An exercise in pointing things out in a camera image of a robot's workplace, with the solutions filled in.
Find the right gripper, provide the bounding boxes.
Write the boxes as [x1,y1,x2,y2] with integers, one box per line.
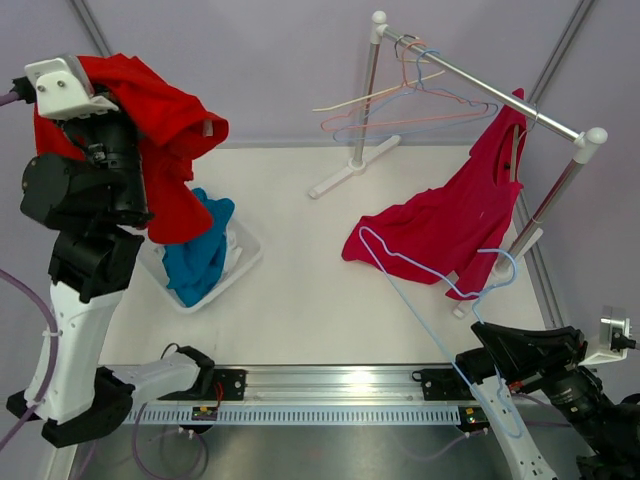
[474,317,620,452]

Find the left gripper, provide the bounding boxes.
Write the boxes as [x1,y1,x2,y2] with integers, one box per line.
[66,68,164,218]

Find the red t shirt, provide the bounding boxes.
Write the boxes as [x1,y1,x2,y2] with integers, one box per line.
[20,54,229,245]

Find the blue t shirt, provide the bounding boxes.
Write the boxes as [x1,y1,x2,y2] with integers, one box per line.
[162,187,235,307]

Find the white t shirt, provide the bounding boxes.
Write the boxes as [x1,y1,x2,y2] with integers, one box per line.
[222,228,243,278]

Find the light blue wire hanger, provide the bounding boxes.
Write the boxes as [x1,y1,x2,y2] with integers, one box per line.
[332,48,501,144]

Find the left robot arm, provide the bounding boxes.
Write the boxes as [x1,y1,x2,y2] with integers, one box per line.
[6,88,215,448]

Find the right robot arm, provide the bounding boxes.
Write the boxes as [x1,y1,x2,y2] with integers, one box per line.
[452,321,639,479]

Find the magenta t shirt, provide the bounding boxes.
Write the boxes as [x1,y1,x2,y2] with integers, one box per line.
[341,107,527,300]

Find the white plastic basket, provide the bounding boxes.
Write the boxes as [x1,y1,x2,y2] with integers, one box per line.
[137,216,263,314]

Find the white clothes rack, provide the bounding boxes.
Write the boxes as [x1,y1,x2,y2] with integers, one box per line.
[308,1,608,325]

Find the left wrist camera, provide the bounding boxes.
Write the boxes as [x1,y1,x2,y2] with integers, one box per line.
[10,55,120,121]

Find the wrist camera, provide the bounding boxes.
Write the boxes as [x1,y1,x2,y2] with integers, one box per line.
[581,306,639,367]
[10,55,120,121]

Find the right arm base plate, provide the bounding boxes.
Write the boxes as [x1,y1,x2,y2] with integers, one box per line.
[411,368,474,401]

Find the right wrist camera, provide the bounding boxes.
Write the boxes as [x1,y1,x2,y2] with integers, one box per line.
[581,306,639,367]

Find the white slotted cable duct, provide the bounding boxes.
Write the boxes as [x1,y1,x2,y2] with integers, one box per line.
[125,405,461,426]

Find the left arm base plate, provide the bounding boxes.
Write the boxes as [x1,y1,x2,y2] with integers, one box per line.
[195,368,248,402]

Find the aluminium rail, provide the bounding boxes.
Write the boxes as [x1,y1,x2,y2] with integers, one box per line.
[154,365,464,406]

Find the cream wire hanger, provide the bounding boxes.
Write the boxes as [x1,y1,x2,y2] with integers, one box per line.
[313,45,445,113]

